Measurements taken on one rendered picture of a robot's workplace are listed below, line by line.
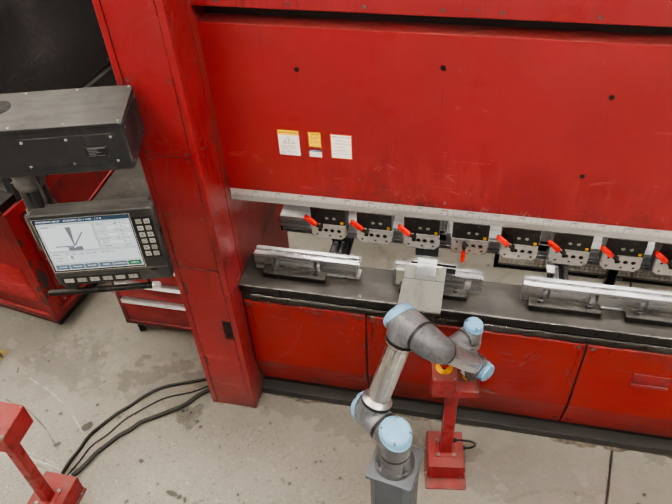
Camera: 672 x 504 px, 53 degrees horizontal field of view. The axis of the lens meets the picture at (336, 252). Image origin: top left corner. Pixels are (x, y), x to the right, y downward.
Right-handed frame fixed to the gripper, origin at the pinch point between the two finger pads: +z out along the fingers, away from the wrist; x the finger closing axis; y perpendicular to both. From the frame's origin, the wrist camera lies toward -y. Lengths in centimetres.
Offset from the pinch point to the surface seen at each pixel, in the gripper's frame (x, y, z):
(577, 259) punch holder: -43, 30, -41
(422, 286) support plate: 18.9, 28.7, -24.6
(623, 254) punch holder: -59, 29, -46
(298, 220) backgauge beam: 78, 75, -18
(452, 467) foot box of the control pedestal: 3, -14, 61
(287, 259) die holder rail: 80, 49, -18
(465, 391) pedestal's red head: 0.8, -6.3, 2.2
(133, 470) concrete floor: 162, -16, 71
